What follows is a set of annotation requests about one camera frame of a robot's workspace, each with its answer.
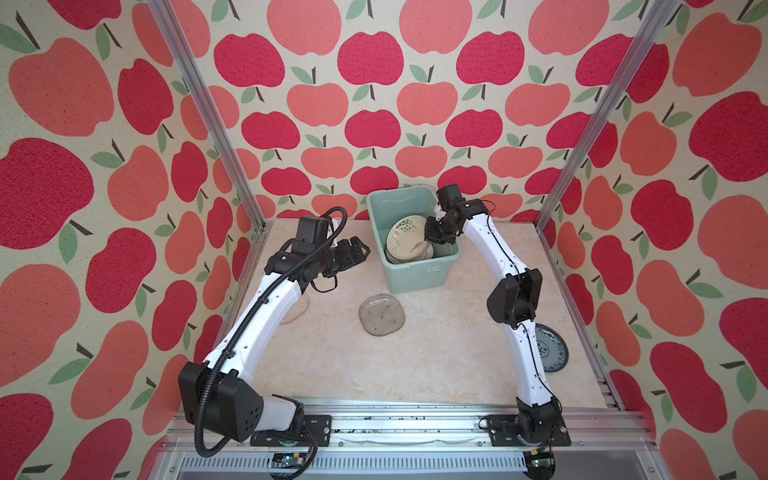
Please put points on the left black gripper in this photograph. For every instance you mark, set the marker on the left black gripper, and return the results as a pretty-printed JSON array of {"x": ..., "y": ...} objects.
[{"x": 348, "y": 259}]

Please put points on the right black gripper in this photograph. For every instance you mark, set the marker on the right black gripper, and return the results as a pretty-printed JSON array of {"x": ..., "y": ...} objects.
[{"x": 429, "y": 233}]

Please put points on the cream plate with plant motif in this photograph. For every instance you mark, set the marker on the cream plate with plant motif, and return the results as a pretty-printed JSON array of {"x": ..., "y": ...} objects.
[{"x": 406, "y": 238}]

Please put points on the blue white patterned plate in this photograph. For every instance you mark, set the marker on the blue white patterned plate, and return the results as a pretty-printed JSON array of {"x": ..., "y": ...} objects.
[{"x": 553, "y": 349}]

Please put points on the white plate black line pattern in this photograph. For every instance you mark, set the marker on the white plate black line pattern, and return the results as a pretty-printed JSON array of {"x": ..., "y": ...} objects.
[{"x": 426, "y": 254}]

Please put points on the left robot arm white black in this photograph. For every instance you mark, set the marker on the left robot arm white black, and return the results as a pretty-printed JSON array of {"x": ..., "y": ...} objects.
[{"x": 217, "y": 394}]

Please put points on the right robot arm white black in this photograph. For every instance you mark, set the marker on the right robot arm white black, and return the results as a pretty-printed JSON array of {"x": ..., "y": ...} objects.
[{"x": 512, "y": 303}]

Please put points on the light green plastic bin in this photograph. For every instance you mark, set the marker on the light green plastic bin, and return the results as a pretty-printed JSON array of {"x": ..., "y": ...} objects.
[{"x": 386, "y": 208}]

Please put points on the grey clear glass plate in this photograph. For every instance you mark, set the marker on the grey clear glass plate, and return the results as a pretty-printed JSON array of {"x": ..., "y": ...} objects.
[{"x": 381, "y": 315}]

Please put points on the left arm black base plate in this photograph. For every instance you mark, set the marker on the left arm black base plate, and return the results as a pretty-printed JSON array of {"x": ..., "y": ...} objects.
[{"x": 308, "y": 429}]

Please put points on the front aluminium rail base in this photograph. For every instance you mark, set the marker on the front aluminium rail base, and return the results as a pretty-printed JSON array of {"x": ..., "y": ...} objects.
[{"x": 380, "y": 440}]

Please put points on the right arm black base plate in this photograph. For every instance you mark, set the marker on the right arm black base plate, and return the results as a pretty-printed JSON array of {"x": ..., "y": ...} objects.
[{"x": 524, "y": 431}]

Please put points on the left aluminium frame post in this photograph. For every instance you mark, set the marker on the left aluminium frame post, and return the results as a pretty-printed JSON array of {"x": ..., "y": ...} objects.
[{"x": 173, "y": 34}]

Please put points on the aluminium frame post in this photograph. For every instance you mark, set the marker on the aluminium frame post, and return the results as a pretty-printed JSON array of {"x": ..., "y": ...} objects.
[
  {"x": 173, "y": 34},
  {"x": 656, "y": 19}
]

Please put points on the right aluminium frame post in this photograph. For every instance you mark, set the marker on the right aluminium frame post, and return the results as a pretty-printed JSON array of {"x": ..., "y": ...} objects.
[{"x": 656, "y": 19}]

